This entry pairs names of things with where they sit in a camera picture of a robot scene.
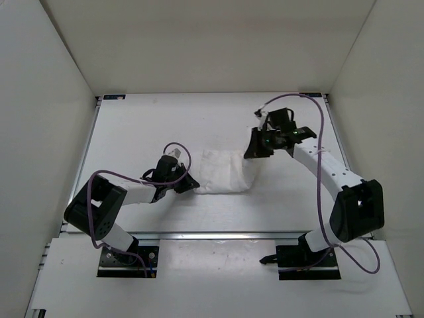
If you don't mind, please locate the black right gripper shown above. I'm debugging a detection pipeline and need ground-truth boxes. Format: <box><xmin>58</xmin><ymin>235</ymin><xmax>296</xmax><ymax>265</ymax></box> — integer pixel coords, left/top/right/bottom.
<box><xmin>244</xmin><ymin>128</ymin><xmax>280</xmax><ymax>160</ymax></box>

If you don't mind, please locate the white pleated skirt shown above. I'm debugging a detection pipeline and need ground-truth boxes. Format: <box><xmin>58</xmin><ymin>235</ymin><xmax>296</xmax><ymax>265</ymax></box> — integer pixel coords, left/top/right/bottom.
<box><xmin>190</xmin><ymin>150</ymin><xmax>263</xmax><ymax>195</ymax></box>

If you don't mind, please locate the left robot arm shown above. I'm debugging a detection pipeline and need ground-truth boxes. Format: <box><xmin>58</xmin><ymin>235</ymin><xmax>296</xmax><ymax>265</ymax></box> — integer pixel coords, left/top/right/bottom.
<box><xmin>64</xmin><ymin>154</ymin><xmax>199</xmax><ymax>264</ymax></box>

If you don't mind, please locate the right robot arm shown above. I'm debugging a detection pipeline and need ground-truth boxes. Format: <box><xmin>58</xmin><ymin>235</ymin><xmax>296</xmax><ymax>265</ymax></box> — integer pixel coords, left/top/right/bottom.
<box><xmin>244</xmin><ymin>108</ymin><xmax>385</xmax><ymax>266</ymax></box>

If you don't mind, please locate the blue right corner label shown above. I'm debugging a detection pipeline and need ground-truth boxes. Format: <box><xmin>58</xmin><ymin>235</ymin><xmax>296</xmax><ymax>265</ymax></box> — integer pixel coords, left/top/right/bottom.
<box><xmin>301</xmin><ymin>92</ymin><xmax>322</xmax><ymax>98</ymax></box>

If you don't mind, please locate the blue corner label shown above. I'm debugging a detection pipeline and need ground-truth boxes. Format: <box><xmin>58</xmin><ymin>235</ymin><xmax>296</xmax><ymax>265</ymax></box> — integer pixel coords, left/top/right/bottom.
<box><xmin>103</xmin><ymin>94</ymin><xmax>126</xmax><ymax>100</ymax></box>
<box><xmin>301</xmin><ymin>92</ymin><xmax>322</xmax><ymax>98</ymax></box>

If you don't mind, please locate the blue left corner label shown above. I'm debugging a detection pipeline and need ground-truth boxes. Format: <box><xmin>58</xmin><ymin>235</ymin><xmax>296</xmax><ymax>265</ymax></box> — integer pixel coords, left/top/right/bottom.
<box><xmin>103</xmin><ymin>94</ymin><xmax>126</xmax><ymax>100</ymax></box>

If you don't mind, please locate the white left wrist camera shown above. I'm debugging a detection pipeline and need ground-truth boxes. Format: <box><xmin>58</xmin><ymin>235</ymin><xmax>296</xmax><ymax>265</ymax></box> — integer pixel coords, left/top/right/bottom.
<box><xmin>166</xmin><ymin>148</ymin><xmax>181</xmax><ymax>160</ymax></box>

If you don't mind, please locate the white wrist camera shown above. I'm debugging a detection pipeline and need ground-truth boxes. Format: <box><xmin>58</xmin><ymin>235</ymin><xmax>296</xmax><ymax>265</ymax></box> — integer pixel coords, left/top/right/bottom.
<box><xmin>254</xmin><ymin>105</ymin><xmax>269</xmax><ymax>131</ymax></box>
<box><xmin>166</xmin><ymin>148</ymin><xmax>181</xmax><ymax>160</ymax></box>

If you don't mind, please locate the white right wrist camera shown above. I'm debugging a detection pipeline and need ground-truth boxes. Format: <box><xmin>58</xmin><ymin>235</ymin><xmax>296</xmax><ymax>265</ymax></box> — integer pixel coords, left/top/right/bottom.
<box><xmin>254</xmin><ymin>105</ymin><xmax>269</xmax><ymax>131</ymax></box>

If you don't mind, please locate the aluminium table edge rail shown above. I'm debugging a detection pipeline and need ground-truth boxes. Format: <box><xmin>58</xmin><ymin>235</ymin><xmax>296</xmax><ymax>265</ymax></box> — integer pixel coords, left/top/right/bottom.
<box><xmin>132</xmin><ymin>231</ymin><xmax>303</xmax><ymax>240</ymax></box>

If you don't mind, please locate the right aluminium side rail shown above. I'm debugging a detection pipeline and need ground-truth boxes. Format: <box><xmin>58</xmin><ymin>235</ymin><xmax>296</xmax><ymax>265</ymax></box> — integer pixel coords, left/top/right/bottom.
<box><xmin>323</xmin><ymin>93</ymin><xmax>367</xmax><ymax>180</ymax></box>

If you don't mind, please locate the aluminium side rail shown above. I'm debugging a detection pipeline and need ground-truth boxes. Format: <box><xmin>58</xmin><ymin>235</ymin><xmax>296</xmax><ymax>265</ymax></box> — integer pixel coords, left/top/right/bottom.
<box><xmin>323</xmin><ymin>93</ymin><xmax>367</xmax><ymax>180</ymax></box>
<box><xmin>61</xmin><ymin>96</ymin><xmax>102</xmax><ymax>235</ymax></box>

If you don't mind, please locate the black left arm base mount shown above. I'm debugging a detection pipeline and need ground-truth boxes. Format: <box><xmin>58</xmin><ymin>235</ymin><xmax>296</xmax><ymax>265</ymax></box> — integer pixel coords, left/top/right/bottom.
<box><xmin>97</xmin><ymin>241</ymin><xmax>160</xmax><ymax>279</ymax></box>

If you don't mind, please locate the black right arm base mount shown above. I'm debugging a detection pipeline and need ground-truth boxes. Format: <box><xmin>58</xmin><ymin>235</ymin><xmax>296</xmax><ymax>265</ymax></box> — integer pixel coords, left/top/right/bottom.
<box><xmin>259</xmin><ymin>235</ymin><xmax>341</xmax><ymax>281</ymax></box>

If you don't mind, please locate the left aluminium side rail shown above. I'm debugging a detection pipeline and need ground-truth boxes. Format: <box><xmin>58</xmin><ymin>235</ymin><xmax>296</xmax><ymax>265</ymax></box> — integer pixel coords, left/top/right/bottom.
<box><xmin>61</xmin><ymin>96</ymin><xmax>102</xmax><ymax>235</ymax></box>

